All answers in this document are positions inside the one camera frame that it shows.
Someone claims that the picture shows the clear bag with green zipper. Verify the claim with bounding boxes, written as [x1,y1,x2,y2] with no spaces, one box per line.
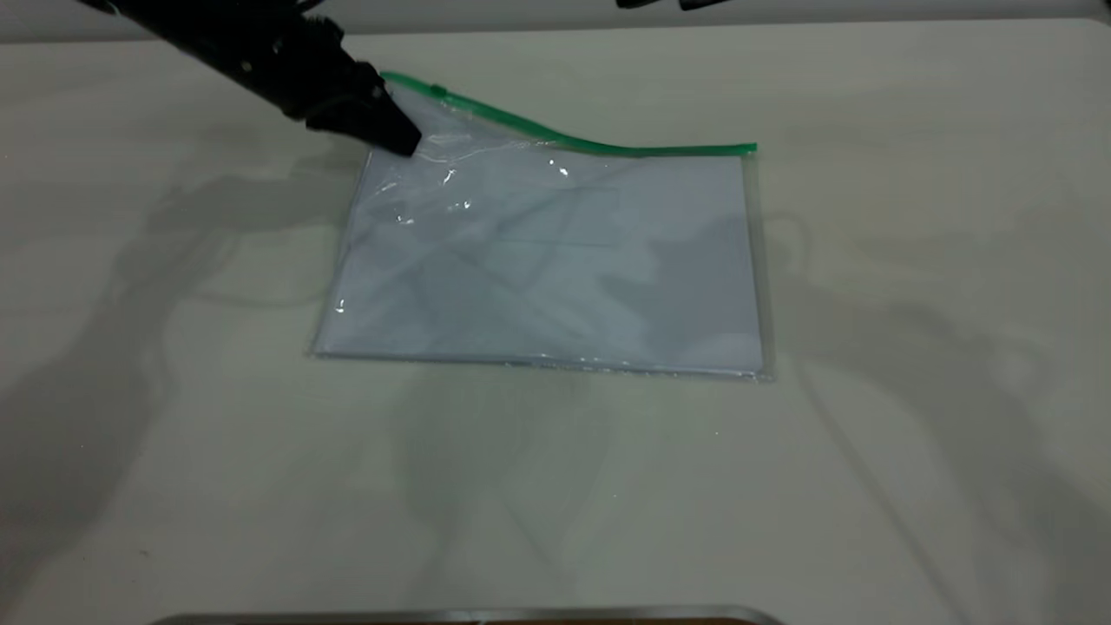
[308,71,773,383]

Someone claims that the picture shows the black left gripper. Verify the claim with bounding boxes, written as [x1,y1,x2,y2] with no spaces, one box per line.
[234,13,424,157]

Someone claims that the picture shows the grey metal frame edge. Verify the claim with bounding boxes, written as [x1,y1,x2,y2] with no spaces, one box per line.
[148,605,786,625]

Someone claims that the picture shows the white paper sheets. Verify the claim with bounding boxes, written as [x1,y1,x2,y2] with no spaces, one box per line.
[314,148,765,376]

